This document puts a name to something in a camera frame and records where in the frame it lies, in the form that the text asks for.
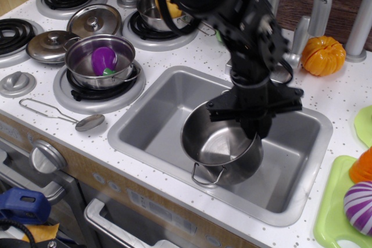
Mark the grey stove knob front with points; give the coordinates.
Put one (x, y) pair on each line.
(17, 84)

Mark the yellow toy bell pepper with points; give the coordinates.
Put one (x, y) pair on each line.
(173, 9)

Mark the orange plastic cup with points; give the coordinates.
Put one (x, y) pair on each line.
(360, 170)

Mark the small steel pan with handle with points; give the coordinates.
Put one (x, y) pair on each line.
(151, 16)

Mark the silver toy faucet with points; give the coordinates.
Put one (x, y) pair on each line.
(314, 12)

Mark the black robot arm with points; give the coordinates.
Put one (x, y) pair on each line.
(208, 11)

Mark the black coil burner rear right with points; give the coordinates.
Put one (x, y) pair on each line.
(143, 37)

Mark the steel pot lid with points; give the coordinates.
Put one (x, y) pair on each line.
(51, 46)
(94, 20)

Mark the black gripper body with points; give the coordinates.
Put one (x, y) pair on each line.
(254, 99)

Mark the light green plate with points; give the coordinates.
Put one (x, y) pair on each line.
(362, 124)

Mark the metal wire-handled spoon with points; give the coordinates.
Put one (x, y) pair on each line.
(49, 111)

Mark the steel pot lid rear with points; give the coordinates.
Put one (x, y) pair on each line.
(94, 20)

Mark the silver oven door handle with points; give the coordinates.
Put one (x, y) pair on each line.
(119, 226)

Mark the silver toy sink basin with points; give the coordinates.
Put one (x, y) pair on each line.
(150, 131)

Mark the orange cloth scrap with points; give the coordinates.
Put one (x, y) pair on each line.
(42, 233)

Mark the purple white striped toy onion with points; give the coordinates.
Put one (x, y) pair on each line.
(357, 206)

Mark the grey vertical post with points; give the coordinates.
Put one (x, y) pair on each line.
(355, 51)

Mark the orange toy pumpkin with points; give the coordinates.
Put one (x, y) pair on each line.
(323, 56)

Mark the grey oven dial knob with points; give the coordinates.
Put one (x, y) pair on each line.
(46, 159)

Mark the light green plastic tray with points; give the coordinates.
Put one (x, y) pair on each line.
(331, 224)

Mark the green toy bitter gourd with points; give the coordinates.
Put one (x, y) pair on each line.
(218, 36)

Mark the blue clamp tool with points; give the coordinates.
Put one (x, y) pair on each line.
(25, 206)

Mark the steel pot lid front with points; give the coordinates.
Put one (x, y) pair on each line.
(51, 46)

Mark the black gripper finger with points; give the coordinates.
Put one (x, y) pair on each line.
(256, 126)

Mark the purple toy eggplant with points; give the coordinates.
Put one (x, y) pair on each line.
(103, 61)

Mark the steel pot with eggplant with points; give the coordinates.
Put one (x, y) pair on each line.
(78, 61)

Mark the black coil burner front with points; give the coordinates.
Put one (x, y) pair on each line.
(90, 101)

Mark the tall stainless steel pot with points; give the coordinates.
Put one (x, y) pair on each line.
(221, 151)

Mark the black coil burner far left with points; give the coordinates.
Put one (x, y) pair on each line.
(15, 35)

